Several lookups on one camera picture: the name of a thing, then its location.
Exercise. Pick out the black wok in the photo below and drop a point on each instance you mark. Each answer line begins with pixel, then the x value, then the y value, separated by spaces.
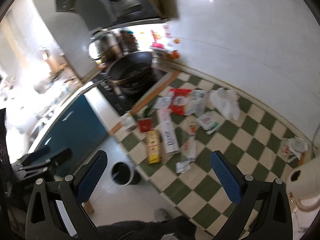
pixel 131 67

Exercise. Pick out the small red packet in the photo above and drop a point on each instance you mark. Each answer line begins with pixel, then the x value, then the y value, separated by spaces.
pixel 145 125

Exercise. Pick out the person black trouser legs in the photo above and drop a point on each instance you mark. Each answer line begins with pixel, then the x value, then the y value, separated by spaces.
pixel 180 226

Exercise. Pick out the black gas stove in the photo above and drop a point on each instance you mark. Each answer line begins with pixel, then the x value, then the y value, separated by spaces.
pixel 123 101

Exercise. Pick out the yellow snack box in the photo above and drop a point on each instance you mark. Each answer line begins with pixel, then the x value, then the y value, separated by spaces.
pixel 153 147

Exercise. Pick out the long white carton box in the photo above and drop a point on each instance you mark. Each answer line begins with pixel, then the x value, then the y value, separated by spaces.
pixel 167 132

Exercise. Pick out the green checkered table cloth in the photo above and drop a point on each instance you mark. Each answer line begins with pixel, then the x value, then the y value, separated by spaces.
pixel 252 143

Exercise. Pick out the clear plastic wrapper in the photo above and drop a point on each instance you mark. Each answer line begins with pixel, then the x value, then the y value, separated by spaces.
pixel 189 149

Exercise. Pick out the crumpled paper trash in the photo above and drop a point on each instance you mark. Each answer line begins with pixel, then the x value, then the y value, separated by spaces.
pixel 294 148

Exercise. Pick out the round noodle pack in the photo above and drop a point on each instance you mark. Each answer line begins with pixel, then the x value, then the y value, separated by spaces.
pixel 190 125

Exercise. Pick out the white medicine box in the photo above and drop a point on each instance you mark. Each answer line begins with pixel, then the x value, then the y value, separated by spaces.
pixel 163 102

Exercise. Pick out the white plastic bag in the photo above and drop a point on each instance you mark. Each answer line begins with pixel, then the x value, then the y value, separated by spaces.
pixel 226 102

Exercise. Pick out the black range hood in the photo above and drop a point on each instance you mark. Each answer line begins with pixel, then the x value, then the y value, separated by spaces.
pixel 100 14

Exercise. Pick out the white green pouch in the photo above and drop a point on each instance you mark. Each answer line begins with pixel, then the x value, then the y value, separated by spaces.
pixel 208 123

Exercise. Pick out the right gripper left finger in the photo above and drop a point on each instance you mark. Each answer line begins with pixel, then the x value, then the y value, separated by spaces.
pixel 44 220

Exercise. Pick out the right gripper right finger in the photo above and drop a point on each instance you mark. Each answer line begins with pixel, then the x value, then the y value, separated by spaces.
pixel 274 219

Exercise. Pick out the grey slipper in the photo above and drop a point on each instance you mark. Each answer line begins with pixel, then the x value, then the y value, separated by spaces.
pixel 161 215

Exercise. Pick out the red white snack bag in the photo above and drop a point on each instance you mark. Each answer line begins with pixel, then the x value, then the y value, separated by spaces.
pixel 180 101

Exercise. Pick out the small silver wrapper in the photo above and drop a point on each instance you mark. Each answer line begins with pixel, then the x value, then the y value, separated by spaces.
pixel 183 166

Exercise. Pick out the grey printed bag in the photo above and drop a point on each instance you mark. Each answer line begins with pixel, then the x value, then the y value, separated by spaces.
pixel 196 102

